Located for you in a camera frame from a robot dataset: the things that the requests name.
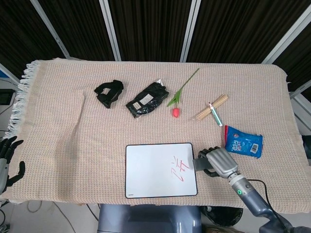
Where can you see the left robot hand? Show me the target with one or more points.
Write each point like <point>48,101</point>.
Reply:
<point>5,167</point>

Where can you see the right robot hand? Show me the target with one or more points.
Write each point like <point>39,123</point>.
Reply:
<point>222,161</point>

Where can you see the dark grey board eraser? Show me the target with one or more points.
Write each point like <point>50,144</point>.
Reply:
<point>200,163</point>

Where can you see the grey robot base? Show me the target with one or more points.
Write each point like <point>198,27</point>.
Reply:
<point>145,218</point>

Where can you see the blue snack packet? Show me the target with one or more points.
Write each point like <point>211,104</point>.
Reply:
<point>243,143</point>

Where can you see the green white marker pen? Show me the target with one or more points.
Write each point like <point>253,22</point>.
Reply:
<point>216,116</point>

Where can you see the bundle of wooden sticks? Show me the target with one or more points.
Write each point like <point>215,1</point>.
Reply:
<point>206,111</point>

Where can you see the black bin bag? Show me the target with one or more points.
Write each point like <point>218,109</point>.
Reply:
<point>226,216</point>

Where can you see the artificial red tulip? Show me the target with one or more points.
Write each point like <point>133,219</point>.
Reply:
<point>176,112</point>

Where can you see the beige waffle weave tablecloth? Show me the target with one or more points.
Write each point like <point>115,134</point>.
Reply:
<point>73,145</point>

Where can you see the white dry-erase board black rim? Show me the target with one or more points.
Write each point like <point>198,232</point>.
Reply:
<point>150,170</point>

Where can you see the black gloves in plastic bag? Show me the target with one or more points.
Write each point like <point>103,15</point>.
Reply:
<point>145,102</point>

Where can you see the white partition post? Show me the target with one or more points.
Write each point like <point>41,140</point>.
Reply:
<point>301,91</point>
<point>110,31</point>
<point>8,74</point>
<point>189,34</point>
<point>48,26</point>
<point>286,36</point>

